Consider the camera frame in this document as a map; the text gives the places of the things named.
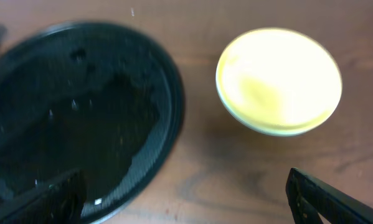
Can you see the mint green plate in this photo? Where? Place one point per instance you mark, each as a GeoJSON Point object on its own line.
{"type": "Point", "coordinates": [281, 131]}

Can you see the yellow plate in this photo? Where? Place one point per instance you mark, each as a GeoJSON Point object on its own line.
{"type": "Point", "coordinates": [278, 77]}

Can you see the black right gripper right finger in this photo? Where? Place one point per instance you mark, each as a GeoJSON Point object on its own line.
{"type": "Point", "coordinates": [311, 199]}

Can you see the round black tray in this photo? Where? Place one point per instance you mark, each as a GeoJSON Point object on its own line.
{"type": "Point", "coordinates": [94, 96]}

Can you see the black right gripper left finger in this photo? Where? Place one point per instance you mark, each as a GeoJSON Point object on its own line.
{"type": "Point", "coordinates": [58, 200]}

